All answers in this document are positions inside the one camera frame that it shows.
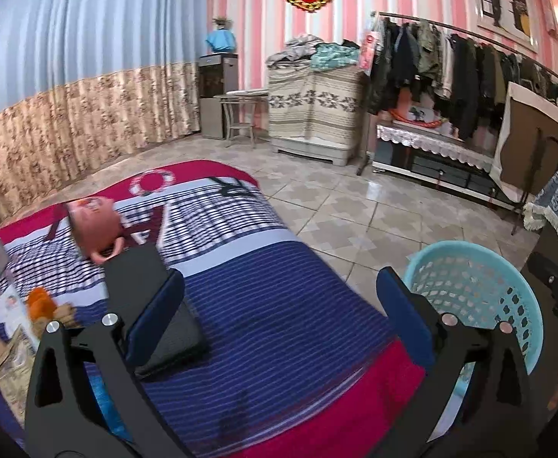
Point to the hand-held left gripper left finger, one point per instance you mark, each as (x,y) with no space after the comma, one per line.
(157,317)

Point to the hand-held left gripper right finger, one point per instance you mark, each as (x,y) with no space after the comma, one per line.
(403,317)

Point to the light blue plastic basket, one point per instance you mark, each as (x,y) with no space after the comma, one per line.
(474,272)

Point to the folded black garment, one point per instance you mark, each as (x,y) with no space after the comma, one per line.
(179,338)

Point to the red and blue printed blanket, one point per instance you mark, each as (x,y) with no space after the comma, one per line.
(269,305)

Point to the orange plush toy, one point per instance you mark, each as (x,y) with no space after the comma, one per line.
(39,303)

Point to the brown folding table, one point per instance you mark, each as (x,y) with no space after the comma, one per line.
(527,138)

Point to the white paper sheet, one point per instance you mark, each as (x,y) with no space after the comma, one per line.
(14,312)

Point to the clear plastic packaging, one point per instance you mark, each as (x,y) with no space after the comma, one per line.
(16,367)

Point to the black low cabinet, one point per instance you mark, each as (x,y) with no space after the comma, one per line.
(431,169)

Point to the metal clothes rack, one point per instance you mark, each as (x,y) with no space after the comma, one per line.
(366,152)

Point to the white lace cloth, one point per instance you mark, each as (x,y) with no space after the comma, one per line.
(427,140)

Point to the white appliance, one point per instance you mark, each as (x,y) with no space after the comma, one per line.
(312,150)

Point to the row of hanging clothes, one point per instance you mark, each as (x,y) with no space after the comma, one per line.
(460,76)

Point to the beige patterned cover cloth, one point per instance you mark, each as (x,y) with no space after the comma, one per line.
(312,105)

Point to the small round metal table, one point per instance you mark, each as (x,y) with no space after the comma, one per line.
(241,96)

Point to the grey water dispenser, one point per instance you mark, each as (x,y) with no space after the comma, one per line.
(217,86)

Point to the teal cloth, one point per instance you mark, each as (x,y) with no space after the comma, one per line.
(334,57)

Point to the blue and floral curtain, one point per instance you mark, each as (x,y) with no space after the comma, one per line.
(78,57)

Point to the pink plastic bag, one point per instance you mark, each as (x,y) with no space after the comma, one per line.
(368,47)

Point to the blue covered water bottle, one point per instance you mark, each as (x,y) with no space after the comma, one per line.
(221,41)

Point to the grey cloth pile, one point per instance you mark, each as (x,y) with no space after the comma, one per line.
(291,52)

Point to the small potted plant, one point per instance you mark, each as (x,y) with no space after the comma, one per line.
(221,22)

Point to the framed wall picture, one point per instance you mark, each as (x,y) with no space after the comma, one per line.
(508,0)

